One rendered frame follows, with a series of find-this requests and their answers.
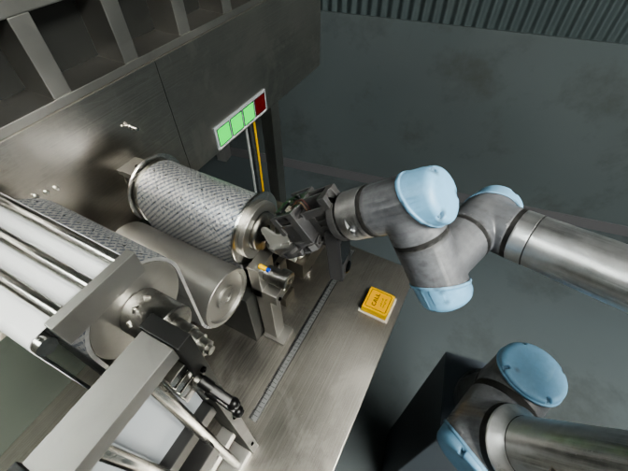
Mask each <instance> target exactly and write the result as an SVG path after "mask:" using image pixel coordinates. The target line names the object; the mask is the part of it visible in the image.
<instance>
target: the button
mask: <svg viewBox="0 0 628 471"><path fill-rule="evenodd" d="M394 298H395V296H393V295H391V294H389V293H386V292H384V291H381V290H379V289H377V288H374V287H371V288H370V290H369V292H368V294H367V296H366V298H365V299H364V302H363V304H362V307H361V310H362V311H365V312H367V313H369V314H371V315H373V316H376V317H378V318H380V319H382V320H384V321H385V320H386V318H387V316H388V314H389V311H390V309H391V307H392V304H393V301H394Z"/></svg>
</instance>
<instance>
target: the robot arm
mask: <svg viewBox="0 0 628 471"><path fill-rule="evenodd" d="M302 192H305V193H302ZM299 193H302V194H299ZM456 193H457V189H456V186H455V183H454V181H453V179H452V177H451V176H450V174H449V173H448V172H447V171H446V170H445V169H444V168H442V167H440V166H437V165H429V166H424V167H420V168H416V169H412V170H406V171H403V172H401V173H399V174H398V175H395V176H392V177H389V178H384V179H381V180H378V181H375V182H372V183H368V184H365V185H362V186H359V187H356V188H352V189H349V190H346V191H344V192H342V193H340V191H339V190H338V188H337V187H336V186H335V184H334V183H332V184H330V185H327V186H324V187H321V188H319V189H316V190H314V189H313V187H312V186H311V187H308V188H305V189H303V190H301V191H298V192H295V193H292V194H291V196H292V197H291V198H289V199H288V200H287V202H285V203H283V205H282V206H281V207H280V208H279V210H278V211H275V213H274V218H272V219H270V221H271V222H272V223H273V224H274V225H275V226H276V227H277V229H278V233H275V232H273V231H272V230H270V229H268V228H267V227H262V228H261V232H262V234H263V235H264V238H265V239H266V241H267V243H266V244H265V245H266V247H267V248H268V249H269V250H270V251H272V252H273V253H275V254H277V255H279V256H280V257H283V258H286V259H293V258H296V257H299V256H304V255H305V254H309V253H311V252H314V251H316V250H318V249H319V248H320V247H321V246H322V244H323V245H326V251H327V259H328V265H329V273H330V278H331V279H334V280H337V281H340V282H341V281H343V280H344V278H345V276H346V275H347V273H348V272H349V271H350V266H351V257H350V240H360V239H366V238H371V237H379V236H388V237H389V238H390V240H391V242H392V245H393V247H394V250H395V252H396V254H397V256H398V258H399V261H400V263H401V265H402V266H403V268H404V270H405V272H406V275H407V278H408V280H409V286H410V287H411V288H412V289H413V290H414V292H415V294H416V295H417V297H418V299H419V301H420V303H421V305H422V306H423V307H425V308H426V309H428V310H430V311H433V312H434V311H435V312H449V311H452V310H455V309H457V308H460V307H462V306H464V305H465V304H466V303H467V302H468V301H469V300H470V299H471V297H472V295H473V286H472V283H471V282H472V279H471V278H470V277H469V276H468V273H469V272H470V271H471V270H472V269H473V268H474V267H475V266H476V264H477V263H478V262H479V261H480V260H481V259H482V258H483V257H484V256H485V255H486V254H487V253H488V252H489V251H490V252H492V253H494V254H497V255H499V256H501V257H503V258H506V259H508V260H510V261H512V262H514V263H516V264H520V265H522V266H524V267H526V268H529V269H531V270H533V271H535V272H537V273H539V274H541V275H543V276H545V277H548V278H551V279H553V280H555V281H558V282H560V283H562V284H563V285H566V286H568V287H570V288H572V289H574V290H577V291H579V292H581V293H585V294H587V295H589V296H590V297H592V298H595V299H597V300H599V301H601V302H604V303H606V304H608V305H610V306H612V307H615V308H617V309H619V310H621V311H624V312H626V313H628V244H625V243H622V242H620V241H618V240H615V239H612V238H609V237H606V236H603V235H598V234H596V233H594V232H591V231H588V230H585V229H582V228H579V227H577V226H574V225H571V224H569V223H566V222H563V221H558V220H555V219H553V218H550V217H547V216H545V215H542V214H539V213H536V212H533V211H531V210H528V209H525V208H523V204H522V201H521V199H520V197H519V196H518V195H517V194H515V193H514V192H512V190H511V189H509V188H507V187H505V186H500V185H491V186H487V187H485V188H483V189H481V190H480V191H478V192H477V193H475V194H473V195H471V196H470V197H468V198H467V199H466V200H465V201H464V203H463V204H462V205H461V206H460V207H459V199H458V197H457V194H456ZM567 390H568V385H567V379H566V376H565V374H564V373H563V370H562V368H561V367H560V366H559V364H558V363H557V362H556V361H555V360H554V359H553V358H552V357H551V356H550V355H549V354H548V353H546V352H545V351H544V350H542V349H541V348H539V347H537V346H535V345H532V344H529V343H522V342H514V343H510V344H508V345H506V346H505V347H502V348H501V349H500V350H499V351H498V352H497V354H496V355H495V356H494V357H493V358H492V359H491V360H490V361H489V362H488V363H487V364H486V365H485V366H484V367H483V368H477V369H473V370H470V371H468V372H467V373H465V374H464V375H463V376H462V377H461V378H460V379H459V380H458V382H457V384H456V386H455V389H454V395H453V397H454V405H455V408H454V409H453V410H452V411H451V413H450V414H449V416H448V417H447V418H446V419H445V420H444V423H443V424H442V426H441V427H440V428H439V430H438V431H437V434H436V439H437V442H438V445H439V447H440V448H441V449H442V451H443V453H444V454H445V455H446V457H447V458H448V459H449V461H450V462H451V463H452V464H453V466H454V467H455V468H456V469H457V470H458V471H628V430H622V429H616V428H609V427H603V426H596V425H589V424H583V423H576V422H570V421H557V420H551V419H544V417H545V416H546V414H547V412H548V411H549V410H550V409H551V408H552V407H556V406H558V405H560V404H561V403H562V401H563V400H564V398H565V397H566V395H567Z"/></svg>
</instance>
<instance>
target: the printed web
mask: <svg viewBox="0 0 628 471"><path fill-rule="evenodd" d="M256 194H257V193H254V192H251V191H248V190H246V189H243V188H241V187H238V186H235V185H234V184H231V183H229V182H226V181H223V180H221V179H218V178H214V177H212V176H210V175H207V174H204V173H202V172H199V171H197V170H194V169H191V168H190V167H187V166H185V165H182V164H178V163H175V162H172V161H169V160H163V161H160V162H157V163H155V164H153V165H152V166H151V167H150V168H149V169H148V170H147V171H146V172H145V174H144V175H143V177H142V179H141V180H140V182H139V185H138V189H137V202H138V204H139V207H140V209H141V210H142V212H143V213H144V215H145V217H146V218H147V220H148V221H149V223H150V225H151V227H153V228H156V229H158V230H160V231H162V232H164V233H166V234H168V235H171V236H173V237H175V238H177V239H179V240H181V241H184V242H186V243H188V244H190V245H192V246H194V247H196V248H198V249H200V250H203V251H205V252H207V253H209V254H212V255H214V256H216V257H218V258H220V259H222V260H224V261H225V262H228V263H230V264H233V265H235V266H237V267H239V268H242V269H243V270H244V268H243V265H242V264H238V263H237V262H236V261H235V260H234V259H233V256H232V252H231V239H232V233H233V231H234V227H235V224H236V220H237V218H238V216H239V214H240V212H241V211H242V209H243V208H244V206H245V205H246V204H247V203H248V202H249V200H250V199H251V198H252V197H253V196H254V195H256ZM17 201H18V202H20V203H22V204H24V205H26V206H28V207H30V208H32V209H34V210H36V211H38V212H39V213H41V214H43V215H45V216H47V217H49V218H51V219H53V220H55V221H57V222H59V223H61V224H63V225H64V226H66V227H68V228H70V229H72V230H74V231H76V232H78V233H80V234H82V235H84V236H87V237H88V238H90V239H91V240H93V241H95V242H97V243H99V244H101V245H103V246H105V247H107V248H109V249H111V250H114V251H116V252H117V253H119V254H122V253H123V252H124V251H125V250H130V251H132V252H134V253H135V254H136V256H137V258H138V260H139V261H140V262H141V263H142V264H144V263H147V262H151V261H165V262H167V263H169V264H171V265H172V266H173V267H174V268H175V270H176V272H177V274H178V296H177V301H179V302H180V303H182V304H184V305H186V306H187V307H189V308H190V309H191V312H192V319H191V321H194V322H195V323H197V324H199V325H201V326H203V327H204V328H207V329H211V327H209V326H207V325H205V324H204V322H203V320H202V318H201V316H200V313H199V311H198V309H197V307H196V305H195V302H194V301H193V298H192V295H191V293H190V291H189V289H188V286H187V284H186V282H185V280H184V277H183V276H182V274H181V272H180V270H179V267H178V265H177V264H176V263H175V262H173V261H172V260H170V259H168V258H166V257H164V256H163V255H161V254H159V253H157V252H155V251H153V250H150V249H148V248H146V247H144V246H142V245H140V244H138V243H136V242H135V241H133V240H131V239H129V238H127V237H125V236H123V235H120V234H118V233H116V232H113V231H111V230H109V229H107V228H106V227H104V226H102V225H100V224H98V223H96V222H94V221H91V220H89V219H87V218H85V217H83V216H81V215H79V214H78V213H76V212H74V211H72V210H70V209H68V208H66V207H63V206H61V205H59V204H57V203H55V202H52V201H50V200H46V199H39V198H28V199H22V200H17ZM90 327H91V326H90ZM90 327H89V328H88V329H87V330H86V331H85V332H84V333H83V334H82V335H81V336H80V337H79V338H78V339H77V340H76V341H75V342H74V343H73V344H71V345H70V344H68V343H66V342H65V341H63V340H62V339H61V338H60V337H59V336H57V335H56V334H55V333H53V332H52V331H51V330H50V329H49V328H46V329H44V331H46V332H47V333H49V334H50V335H52V336H54V337H55V338H57V339H58V344H60V345H61V346H62V347H64V348H65V349H66V350H68V351H69V352H70V353H72V354H73V355H74V356H76V357H77V358H78V359H80V360H81V361H82V362H84V363H85V364H86V365H88V366H89V367H90V368H91V369H92V370H94V371H95V372H96V373H98V374H99V375H100V376H102V375H103V374H104V372H105V371H106V370H107V369H108V368H109V366H108V365H107V364H106V363H104V362H103V361H102V360H101V359H100V358H98V357H97V356H96V355H95V354H94V353H93V351H92V348H91V345H90V339H89V333H90Z"/></svg>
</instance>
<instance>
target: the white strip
mask: <svg viewBox="0 0 628 471"><path fill-rule="evenodd" d="M46 328H47V327H46V326H45V325H44V323H43V322H41V321H39V320H38V319H36V318H35V317H33V316H32V315H30V314H29V313H27V312H26V311H24V310H23V309H21V308H20V307H18V306H16V305H15V304H13V303H12V302H10V301H9V300H7V299H6V298H5V297H4V296H2V295H0V331H1V332H2V333H4V334H5V335H7V336H8V337H10V338H11V339H13V340H14V341H15V342H17V343H18V344H20V345H21V346H22V347H24V348H25V349H27V350H28V351H30V352H31V353H33V354H34V355H35V356H36V357H38V358H40V359H41V360H43V361H44V362H46V363H47V364H49V365H51V366H52V367H54V368H55V369H57V370H59V371H60V372H62V373H63V374H65V375H66V376H68V377H69V378H71V379H73V380H74V381H75V382H77V383H78V384H80V385H81V386H83V387H84V388H86V389H87V390H89V389H90V388H91V386H89V385H88V384H86V383H85V382H83V381H82V380H80V379H79V378H77V377H75V376H74V375H72V374H71V373H69V372H68V371H67V370H65V369H64V368H62V367H61V366H59V365H58V364H57V363H55V362H54V361H52V360H51V359H49V358H48V357H46V356H48V355H50V354H51V353H52V352H54V351H55V349H56V348H57V346H58V339H57V338H55V337H54V336H52V335H50V334H49V333H47V332H46V331H44V329H46Z"/></svg>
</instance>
